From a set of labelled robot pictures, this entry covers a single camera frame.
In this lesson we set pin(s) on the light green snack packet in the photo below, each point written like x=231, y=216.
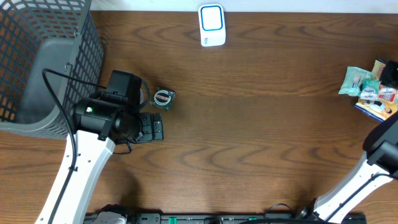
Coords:
x=353, y=80

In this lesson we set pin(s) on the teal small snack packet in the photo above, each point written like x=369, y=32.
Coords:
x=370, y=90

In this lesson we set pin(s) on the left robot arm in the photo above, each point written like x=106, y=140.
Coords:
x=96, y=125

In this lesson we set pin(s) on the white barcode scanner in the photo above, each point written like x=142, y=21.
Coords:
x=212, y=25

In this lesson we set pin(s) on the dark green round-logo packet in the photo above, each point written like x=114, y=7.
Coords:
x=163, y=98

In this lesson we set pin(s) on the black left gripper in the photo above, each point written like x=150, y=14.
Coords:
x=152, y=126

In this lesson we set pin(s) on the orange small snack packet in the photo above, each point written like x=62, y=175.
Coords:
x=387, y=93

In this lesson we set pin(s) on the dark grey mesh plastic basket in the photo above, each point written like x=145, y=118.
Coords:
x=38, y=34

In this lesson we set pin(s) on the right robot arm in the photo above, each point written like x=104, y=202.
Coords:
x=376, y=167

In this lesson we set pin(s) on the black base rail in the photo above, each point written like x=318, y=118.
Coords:
x=155, y=218

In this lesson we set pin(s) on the large beige snack bag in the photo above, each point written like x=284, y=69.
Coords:
x=379, y=109

